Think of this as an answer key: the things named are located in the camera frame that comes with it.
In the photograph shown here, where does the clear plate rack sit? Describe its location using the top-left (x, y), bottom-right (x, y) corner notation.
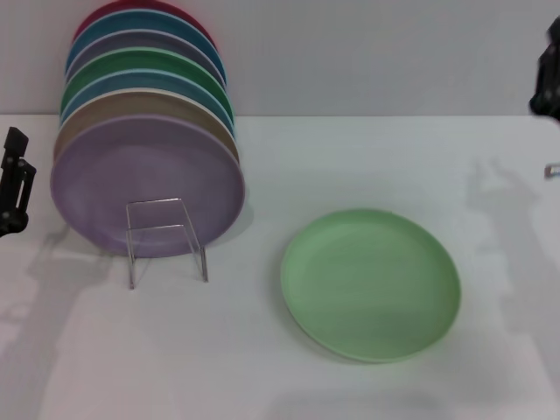
top-left (125, 199), bottom-right (209, 290)

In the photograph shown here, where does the tan beige plate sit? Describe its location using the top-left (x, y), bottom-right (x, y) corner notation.
top-left (52, 87), bottom-right (241, 165)

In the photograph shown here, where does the light green plate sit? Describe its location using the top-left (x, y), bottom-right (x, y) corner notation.
top-left (279, 207), bottom-right (461, 364)

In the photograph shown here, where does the light blue plate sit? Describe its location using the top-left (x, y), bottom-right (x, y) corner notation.
top-left (59, 67), bottom-right (237, 132)

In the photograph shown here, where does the lavender purple plate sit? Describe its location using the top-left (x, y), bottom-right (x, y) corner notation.
top-left (49, 113), bottom-right (246, 258)

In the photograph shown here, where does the grey purple plate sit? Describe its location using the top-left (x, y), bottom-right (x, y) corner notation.
top-left (65, 29), bottom-right (227, 91)

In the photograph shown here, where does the dark green plate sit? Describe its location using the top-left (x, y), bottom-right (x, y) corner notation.
top-left (59, 46), bottom-right (233, 122)

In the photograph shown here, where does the teal blue plate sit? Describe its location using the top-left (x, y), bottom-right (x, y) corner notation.
top-left (65, 9), bottom-right (228, 87)

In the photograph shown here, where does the red plate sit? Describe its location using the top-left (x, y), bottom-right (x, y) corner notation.
top-left (72, 0), bottom-right (219, 52)

